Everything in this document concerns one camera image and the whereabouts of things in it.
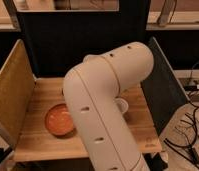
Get dark right side panel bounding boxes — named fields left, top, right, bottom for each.
left=141, top=37, right=189, bottom=137

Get clear plastic cup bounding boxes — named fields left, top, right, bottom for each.
left=115, top=98, right=129, bottom=114

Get black floor cables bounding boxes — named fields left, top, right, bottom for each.
left=163, top=56, right=199, bottom=166

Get wooden left side panel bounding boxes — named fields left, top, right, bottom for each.
left=0, top=39, right=35, bottom=148

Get black back panel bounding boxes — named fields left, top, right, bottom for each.
left=17, top=0, right=151, bottom=77

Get power strip on floor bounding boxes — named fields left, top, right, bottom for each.
left=184, top=78, right=199, bottom=91

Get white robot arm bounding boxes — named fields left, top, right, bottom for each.
left=63, top=42, right=154, bottom=171

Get orange bowl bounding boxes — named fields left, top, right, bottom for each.
left=45, top=104, right=75, bottom=136

